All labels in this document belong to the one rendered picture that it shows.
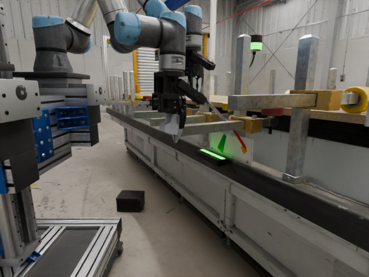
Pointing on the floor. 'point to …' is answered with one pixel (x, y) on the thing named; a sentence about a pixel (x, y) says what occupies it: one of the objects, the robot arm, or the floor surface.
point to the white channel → (212, 43)
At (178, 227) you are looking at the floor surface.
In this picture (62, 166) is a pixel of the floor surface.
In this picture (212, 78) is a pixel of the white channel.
